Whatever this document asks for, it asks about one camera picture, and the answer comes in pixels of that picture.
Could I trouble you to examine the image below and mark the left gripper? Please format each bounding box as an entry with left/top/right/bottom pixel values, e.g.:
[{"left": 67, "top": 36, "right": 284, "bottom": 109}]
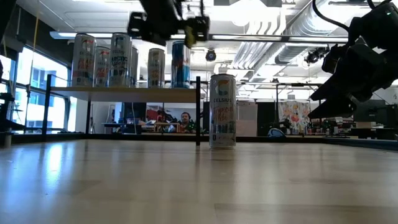
[{"left": 127, "top": 12, "right": 211, "bottom": 47}]

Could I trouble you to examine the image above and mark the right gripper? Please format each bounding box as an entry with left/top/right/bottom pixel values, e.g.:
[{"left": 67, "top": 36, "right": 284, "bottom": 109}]
[{"left": 307, "top": 6, "right": 398, "bottom": 119}]

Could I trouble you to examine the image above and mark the blue beverage can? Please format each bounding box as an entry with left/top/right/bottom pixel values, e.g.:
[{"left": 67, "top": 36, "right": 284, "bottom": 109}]
[{"left": 171, "top": 40, "right": 191, "bottom": 89}]

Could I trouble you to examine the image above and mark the white Arctic Vibe Celsius can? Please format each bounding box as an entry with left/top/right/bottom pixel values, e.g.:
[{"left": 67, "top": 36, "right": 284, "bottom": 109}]
[{"left": 147, "top": 48, "right": 166, "bottom": 89}]

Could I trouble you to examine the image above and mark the white Celsius beverage can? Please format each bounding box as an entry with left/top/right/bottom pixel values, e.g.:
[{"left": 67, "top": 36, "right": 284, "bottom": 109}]
[
  {"left": 208, "top": 73, "right": 237, "bottom": 149},
  {"left": 72, "top": 33, "right": 97, "bottom": 88},
  {"left": 108, "top": 32, "right": 133, "bottom": 88}
]

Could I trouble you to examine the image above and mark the black shelf support bar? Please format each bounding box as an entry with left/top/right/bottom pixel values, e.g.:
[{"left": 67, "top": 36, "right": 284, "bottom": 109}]
[
  {"left": 195, "top": 76, "right": 201, "bottom": 146},
  {"left": 42, "top": 73, "right": 53, "bottom": 143}
]

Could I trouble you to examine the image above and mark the black computer monitor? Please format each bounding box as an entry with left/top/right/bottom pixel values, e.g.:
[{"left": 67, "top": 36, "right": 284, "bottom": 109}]
[{"left": 354, "top": 99, "right": 387, "bottom": 123}]

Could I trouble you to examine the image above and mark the row of pink boxes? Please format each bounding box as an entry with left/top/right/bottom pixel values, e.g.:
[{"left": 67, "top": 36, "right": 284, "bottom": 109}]
[{"left": 312, "top": 123, "right": 338, "bottom": 135}]

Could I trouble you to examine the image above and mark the black ceiling spotlight cluster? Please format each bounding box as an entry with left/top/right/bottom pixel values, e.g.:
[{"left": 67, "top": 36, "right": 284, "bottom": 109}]
[{"left": 305, "top": 45, "right": 331, "bottom": 64}]

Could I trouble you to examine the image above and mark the dark office desk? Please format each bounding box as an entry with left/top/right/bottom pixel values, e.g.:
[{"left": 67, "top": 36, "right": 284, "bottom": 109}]
[{"left": 350, "top": 126, "right": 398, "bottom": 140}]

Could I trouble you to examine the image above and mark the black round ceiling device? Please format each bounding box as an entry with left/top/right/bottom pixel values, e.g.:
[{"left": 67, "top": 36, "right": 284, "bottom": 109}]
[{"left": 205, "top": 48, "right": 218, "bottom": 62}]

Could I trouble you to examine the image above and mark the floral print curtain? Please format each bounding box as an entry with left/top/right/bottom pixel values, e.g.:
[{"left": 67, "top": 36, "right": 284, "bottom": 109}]
[{"left": 279, "top": 101, "right": 311, "bottom": 134}]

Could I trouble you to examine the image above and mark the white blue rounded device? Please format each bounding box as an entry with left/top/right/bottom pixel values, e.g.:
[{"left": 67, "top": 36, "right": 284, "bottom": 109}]
[{"left": 267, "top": 127, "right": 285, "bottom": 138}]

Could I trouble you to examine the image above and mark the black partition panel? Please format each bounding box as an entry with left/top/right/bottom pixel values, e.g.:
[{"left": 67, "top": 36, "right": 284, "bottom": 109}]
[
  {"left": 256, "top": 101, "right": 278, "bottom": 137},
  {"left": 202, "top": 101, "right": 211, "bottom": 134}
]

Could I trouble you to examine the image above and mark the red background object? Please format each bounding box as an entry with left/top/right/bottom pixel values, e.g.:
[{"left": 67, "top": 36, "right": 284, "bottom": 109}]
[{"left": 146, "top": 108, "right": 165, "bottom": 123}]

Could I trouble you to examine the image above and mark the dark upright panel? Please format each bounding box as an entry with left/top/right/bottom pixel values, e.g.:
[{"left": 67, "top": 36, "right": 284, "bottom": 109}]
[{"left": 123, "top": 102, "right": 147, "bottom": 124}]

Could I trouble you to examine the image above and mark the white ceiling pipe bundle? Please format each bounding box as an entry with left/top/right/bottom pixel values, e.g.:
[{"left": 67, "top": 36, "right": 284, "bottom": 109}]
[{"left": 231, "top": 12, "right": 290, "bottom": 68}]

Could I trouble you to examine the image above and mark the person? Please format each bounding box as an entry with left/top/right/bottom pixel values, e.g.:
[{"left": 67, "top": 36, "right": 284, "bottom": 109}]
[{"left": 178, "top": 111, "right": 197, "bottom": 134}]

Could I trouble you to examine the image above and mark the small wooden table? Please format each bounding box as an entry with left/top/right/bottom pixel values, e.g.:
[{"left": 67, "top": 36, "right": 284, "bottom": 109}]
[{"left": 154, "top": 122, "right": 181, "bottom": 134}]

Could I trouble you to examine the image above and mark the pale pink panel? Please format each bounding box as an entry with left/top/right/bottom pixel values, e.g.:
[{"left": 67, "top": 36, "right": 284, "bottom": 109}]
[{"left": 236, "top": 101, "right": 258, "bottom": 137}]

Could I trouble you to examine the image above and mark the dark low desk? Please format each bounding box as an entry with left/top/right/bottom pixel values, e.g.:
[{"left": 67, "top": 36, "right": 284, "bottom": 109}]
[{"left": 102, "top": 123, "right": 144, "bottom": 135}]

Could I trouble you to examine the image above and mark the black equipment stand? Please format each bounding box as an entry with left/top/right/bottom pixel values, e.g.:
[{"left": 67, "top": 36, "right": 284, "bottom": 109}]
[{"left": 0, "top": 92, "right": 25, "bottom": 133}]

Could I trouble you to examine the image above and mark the grey cylindrical leg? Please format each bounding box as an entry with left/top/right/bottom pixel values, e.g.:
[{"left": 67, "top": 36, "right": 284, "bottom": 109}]
[{"left": 2, "top": 132, "right": 14, "bottom": 149}]

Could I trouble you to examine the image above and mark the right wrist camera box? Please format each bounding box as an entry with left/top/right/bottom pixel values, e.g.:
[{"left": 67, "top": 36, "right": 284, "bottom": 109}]
[{"left": 322, "top": 43, "right": 351, "bottom": 75}]

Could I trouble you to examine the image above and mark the ceiling air duct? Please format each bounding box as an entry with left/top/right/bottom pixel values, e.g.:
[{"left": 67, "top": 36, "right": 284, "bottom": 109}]
[{"left": 275, "top": 45, "right": 308, "bottom": 65}]

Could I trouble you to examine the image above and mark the black metal gantry frame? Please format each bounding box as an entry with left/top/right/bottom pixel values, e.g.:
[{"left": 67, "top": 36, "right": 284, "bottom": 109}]
[{"left": 275, "top": 82, "right": 324, "bottom": 125}]

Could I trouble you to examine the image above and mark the large silver ceiling duct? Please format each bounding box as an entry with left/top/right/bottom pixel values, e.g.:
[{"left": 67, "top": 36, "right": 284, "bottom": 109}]
[{"left": 285, "top": 0, "right": 352, "bottom": 37}]

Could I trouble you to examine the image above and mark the overhead horizontal metal rail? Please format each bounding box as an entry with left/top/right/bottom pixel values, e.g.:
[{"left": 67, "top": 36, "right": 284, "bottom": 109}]
[{"left": 208, "top": 33, "right": 349, "bottom": 44}]

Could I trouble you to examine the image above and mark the black aluminium rig frame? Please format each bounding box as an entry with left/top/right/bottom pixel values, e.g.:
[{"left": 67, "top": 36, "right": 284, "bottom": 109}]
[{"left": 12, "top": 133, "right": 398, "bottom": 152}]

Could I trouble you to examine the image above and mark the thin dark vertical post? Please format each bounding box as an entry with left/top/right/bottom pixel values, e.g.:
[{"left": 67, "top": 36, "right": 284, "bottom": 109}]
[{"left": 85, "top": 101, "right": 93, "bottom": 134}]

